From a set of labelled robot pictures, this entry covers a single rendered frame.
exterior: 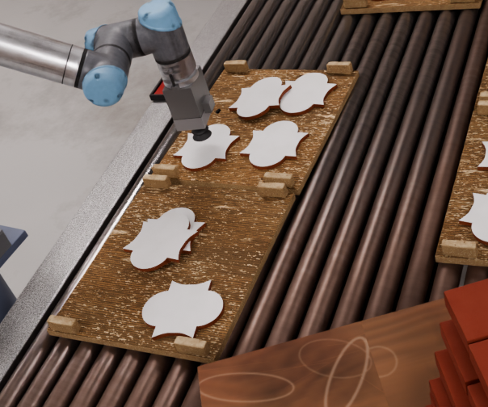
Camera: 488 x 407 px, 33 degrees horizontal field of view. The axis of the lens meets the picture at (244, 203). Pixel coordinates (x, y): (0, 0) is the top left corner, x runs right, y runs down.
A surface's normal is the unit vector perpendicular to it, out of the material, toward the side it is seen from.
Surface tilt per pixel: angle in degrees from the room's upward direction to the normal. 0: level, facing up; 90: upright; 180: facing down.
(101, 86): 89
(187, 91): 90
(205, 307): 0
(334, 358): 0
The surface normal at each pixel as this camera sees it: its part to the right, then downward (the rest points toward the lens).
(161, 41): -0.02, 0.66
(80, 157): -0.25, -0.73
